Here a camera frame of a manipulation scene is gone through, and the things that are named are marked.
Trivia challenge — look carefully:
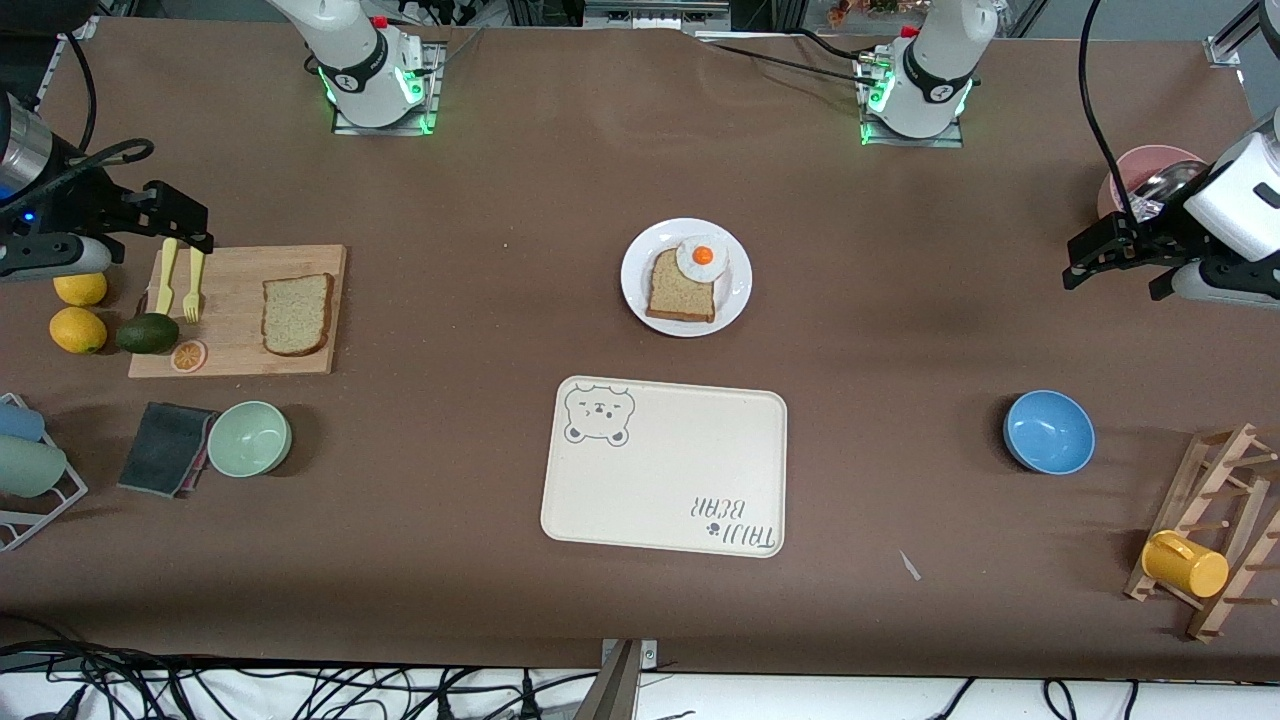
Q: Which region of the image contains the wooden cutting board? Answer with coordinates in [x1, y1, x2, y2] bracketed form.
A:
[128, 244, 348, 379]

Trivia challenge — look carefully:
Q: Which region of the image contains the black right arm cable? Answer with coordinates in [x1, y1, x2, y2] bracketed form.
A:
[0, 30, 156, 201]

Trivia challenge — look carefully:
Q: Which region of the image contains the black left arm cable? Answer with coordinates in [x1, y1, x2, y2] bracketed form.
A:
[1078, 0, 1141, 226]

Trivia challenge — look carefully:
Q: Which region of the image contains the bread slice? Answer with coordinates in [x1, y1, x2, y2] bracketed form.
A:
[261, 273, 335, 357]
[645, 248, 718, 324]

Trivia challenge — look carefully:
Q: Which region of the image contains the bread slice under egg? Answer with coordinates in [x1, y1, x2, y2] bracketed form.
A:
[645, 248, 718, 324]

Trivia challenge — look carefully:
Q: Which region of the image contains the pale green bowl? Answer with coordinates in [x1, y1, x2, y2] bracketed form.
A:
[207, 401, 293, 478]

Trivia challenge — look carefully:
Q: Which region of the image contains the pale green cup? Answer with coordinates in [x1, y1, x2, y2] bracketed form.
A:
[0, 436, 68, 499]

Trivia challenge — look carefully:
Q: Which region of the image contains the yellow lemon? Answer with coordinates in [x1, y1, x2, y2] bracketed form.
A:
[49, 307, 108, 355]
[53, 272, 109, 307]

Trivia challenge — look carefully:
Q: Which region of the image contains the metal scoop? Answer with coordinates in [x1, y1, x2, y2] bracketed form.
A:
[1130, 160, 1211, 216]

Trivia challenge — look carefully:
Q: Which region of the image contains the white round plate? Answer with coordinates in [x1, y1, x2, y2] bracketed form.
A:
[620, 217, 753, 338]

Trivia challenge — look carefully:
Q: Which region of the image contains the blue bowl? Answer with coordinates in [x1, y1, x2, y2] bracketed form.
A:
[1003, 390, 1096, 476]

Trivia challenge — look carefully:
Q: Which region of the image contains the dark grey folded cloth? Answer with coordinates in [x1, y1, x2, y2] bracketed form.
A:
[117, 402, 219, 499]

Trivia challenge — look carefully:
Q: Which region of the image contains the pink bowl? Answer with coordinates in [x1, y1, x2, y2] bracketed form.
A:
[1097, 145, 1211, 223]

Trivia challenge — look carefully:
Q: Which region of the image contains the yellow plastic knife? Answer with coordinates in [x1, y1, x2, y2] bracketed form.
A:
[155, 237, 179, 316]

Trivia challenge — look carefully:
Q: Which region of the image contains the cream tray with bear print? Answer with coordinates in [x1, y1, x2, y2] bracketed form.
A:
[540, 375, 788, 559]

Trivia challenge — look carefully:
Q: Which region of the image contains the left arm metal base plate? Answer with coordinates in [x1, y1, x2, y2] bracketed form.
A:
[858, 50, 966, 149]

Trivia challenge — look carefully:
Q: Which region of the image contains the white wire rack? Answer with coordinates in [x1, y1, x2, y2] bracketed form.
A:
[0, 392, 89, 553]

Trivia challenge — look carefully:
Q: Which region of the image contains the toy fried egg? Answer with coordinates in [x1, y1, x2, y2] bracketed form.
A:
[675, 235, 730, 284]

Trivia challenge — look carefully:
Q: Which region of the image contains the pale blue cup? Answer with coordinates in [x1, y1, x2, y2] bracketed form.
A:
[0, 400, 47, 443]

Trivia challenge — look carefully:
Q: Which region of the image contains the dark green avocado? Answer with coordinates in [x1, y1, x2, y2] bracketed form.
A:
[115, 313, 181, 355]

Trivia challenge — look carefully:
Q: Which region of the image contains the aluminium corner profile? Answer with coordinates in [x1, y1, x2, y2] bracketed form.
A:
[1205, 0, 1280, 69]

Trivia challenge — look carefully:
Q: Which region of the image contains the black table cable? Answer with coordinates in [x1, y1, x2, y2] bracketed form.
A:
[700, 33, 883, 83]

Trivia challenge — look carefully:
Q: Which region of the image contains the grey metal bracket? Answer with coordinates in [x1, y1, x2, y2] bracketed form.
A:
[595, 638, 659, 720]

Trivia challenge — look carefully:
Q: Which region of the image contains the yellow mug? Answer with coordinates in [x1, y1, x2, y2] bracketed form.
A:
[1141, 530, 1230, 599]

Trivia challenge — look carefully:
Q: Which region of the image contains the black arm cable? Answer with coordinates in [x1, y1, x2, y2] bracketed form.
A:
[0, 30, 156, 201]
[1078, 0, 1141, 226]

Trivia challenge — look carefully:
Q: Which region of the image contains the wooden mug rack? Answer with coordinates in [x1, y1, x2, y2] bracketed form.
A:
[1123, 423, 1280, 643]

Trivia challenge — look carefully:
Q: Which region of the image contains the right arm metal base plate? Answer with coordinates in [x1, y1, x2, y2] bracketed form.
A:
[333, 40, 443, 136]

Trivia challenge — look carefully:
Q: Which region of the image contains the black floor cable bundle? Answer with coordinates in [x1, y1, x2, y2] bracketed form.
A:
[0, 640, 601, 720]

